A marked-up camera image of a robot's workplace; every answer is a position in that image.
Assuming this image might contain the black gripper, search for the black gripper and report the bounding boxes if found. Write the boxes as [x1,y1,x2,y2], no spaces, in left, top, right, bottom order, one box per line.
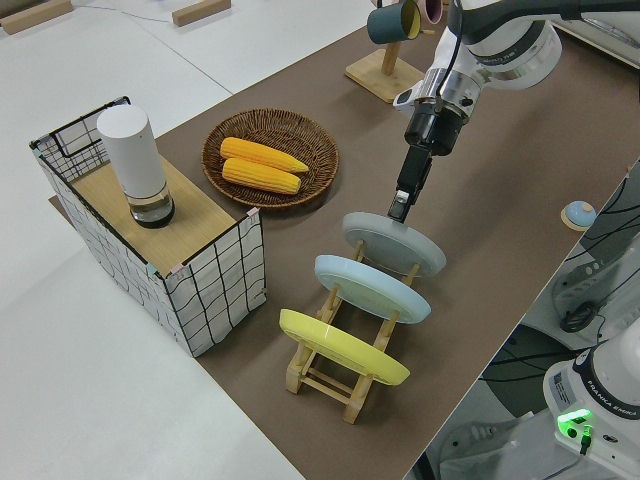
[386,97,471,224]

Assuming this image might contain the gray plate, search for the gray plate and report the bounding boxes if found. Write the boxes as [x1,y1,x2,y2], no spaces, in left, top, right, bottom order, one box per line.
[341,211,447,280]

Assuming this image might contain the light blue plate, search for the light blue plate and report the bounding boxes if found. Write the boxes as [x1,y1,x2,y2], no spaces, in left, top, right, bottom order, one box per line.
[313,254,433,326]

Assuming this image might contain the wooden mug rack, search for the wooden mug rack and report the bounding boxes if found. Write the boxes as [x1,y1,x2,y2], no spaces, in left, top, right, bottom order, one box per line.
[344,0,427,105]

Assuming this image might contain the yellow plate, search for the yellow plate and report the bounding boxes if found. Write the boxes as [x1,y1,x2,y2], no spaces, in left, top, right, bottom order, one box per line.
[278,308,412,387]

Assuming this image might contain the wooden plate rack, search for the wooden plate rack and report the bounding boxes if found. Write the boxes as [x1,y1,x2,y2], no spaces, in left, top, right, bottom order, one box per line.
[284,239,422,425]

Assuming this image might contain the brown table mat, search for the brown table mat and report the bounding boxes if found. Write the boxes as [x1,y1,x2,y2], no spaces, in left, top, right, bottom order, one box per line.
[47,19,640,480]

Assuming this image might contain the brown wicker basket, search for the brown wicker basket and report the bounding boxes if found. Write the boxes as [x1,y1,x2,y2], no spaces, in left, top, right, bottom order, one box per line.
[201,108,342,210]

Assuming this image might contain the yellow corn cob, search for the yellow corn cob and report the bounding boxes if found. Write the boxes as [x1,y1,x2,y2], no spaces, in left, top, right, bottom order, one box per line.
[219,137,311,175]
[221,157,303,196]

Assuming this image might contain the small blue dome bell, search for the small blue dome bell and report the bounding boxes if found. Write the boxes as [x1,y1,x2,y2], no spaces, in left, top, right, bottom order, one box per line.
[560,200,598,233]

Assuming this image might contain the dark teal mug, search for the dark teal mug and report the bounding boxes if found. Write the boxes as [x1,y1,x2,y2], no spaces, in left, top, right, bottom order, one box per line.
[367,0,423,45]

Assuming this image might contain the pink mug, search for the pink mug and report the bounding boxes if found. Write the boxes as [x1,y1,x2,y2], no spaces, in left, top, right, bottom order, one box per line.
[417,0,444,25]

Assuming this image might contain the white toaster oven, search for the white toaster oven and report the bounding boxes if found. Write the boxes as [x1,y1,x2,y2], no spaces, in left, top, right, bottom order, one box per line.
[549,7,640,69]

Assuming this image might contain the white cylindrical bottle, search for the white cylindrical bottle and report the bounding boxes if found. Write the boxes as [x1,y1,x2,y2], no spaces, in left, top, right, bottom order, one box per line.
[96,104,177,230]

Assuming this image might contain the wooden block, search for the wooden block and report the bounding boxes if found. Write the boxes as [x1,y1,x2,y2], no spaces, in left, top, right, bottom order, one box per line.
[0,0,74,36]
[171,0,233,28]

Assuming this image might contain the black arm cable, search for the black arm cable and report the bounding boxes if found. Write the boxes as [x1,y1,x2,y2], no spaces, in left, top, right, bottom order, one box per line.
[438,0,467,104]

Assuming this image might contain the black wire wooden shelf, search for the black wire wooden shelf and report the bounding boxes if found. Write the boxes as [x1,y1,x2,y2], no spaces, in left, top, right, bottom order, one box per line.
[28,95,268,359]

